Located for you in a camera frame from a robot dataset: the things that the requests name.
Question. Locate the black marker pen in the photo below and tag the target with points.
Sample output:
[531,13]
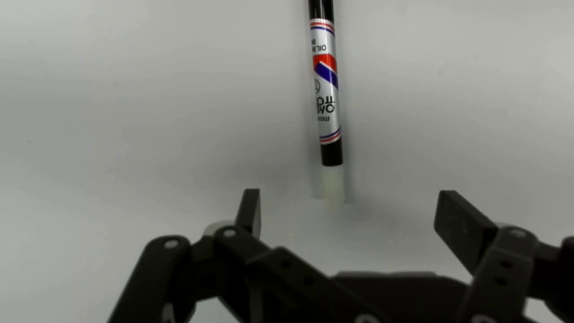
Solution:
[325,90]

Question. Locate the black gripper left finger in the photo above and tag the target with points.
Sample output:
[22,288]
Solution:
[239,275]

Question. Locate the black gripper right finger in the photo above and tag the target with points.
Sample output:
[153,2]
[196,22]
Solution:
[508,263]

